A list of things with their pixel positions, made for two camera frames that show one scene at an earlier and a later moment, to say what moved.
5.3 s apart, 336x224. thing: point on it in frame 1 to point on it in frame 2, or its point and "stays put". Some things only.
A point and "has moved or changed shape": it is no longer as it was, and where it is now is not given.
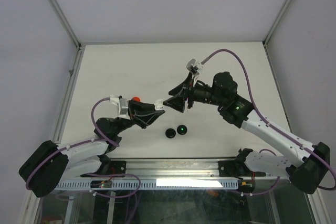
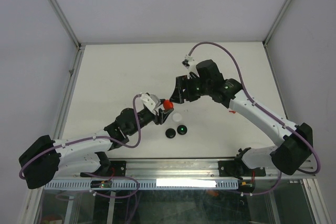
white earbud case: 158,105 has moved or changed shape
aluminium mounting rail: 192,169 stays put
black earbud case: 182,129 stays put
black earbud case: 170,132 stays put
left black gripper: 139,106 to 161,116
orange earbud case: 136,98 has moved or changed shape
